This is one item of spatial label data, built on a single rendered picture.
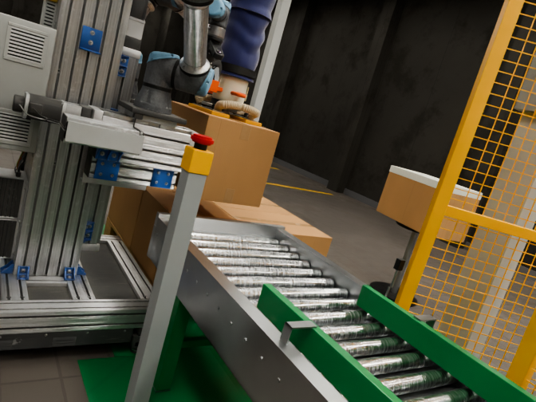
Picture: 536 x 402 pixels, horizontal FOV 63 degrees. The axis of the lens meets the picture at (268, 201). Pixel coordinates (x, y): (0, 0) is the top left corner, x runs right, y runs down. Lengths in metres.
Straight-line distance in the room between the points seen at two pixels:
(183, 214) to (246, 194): 0.93
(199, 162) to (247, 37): 1.14
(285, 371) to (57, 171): 1.26
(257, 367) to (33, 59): 1.32
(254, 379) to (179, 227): 0.48
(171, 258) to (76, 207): 0.76
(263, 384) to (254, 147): 1.25
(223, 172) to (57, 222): 0.76
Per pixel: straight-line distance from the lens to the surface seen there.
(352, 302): 1.79
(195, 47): 1.69
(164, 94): 1.83
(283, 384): 1.18
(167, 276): 1.40
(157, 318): 1.46
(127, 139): 1.67
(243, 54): 2.31
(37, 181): 2.00
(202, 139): 1.29
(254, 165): 2.20
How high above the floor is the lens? 1.16
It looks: 11 degrees down
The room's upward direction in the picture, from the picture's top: 16 degrees clockwise
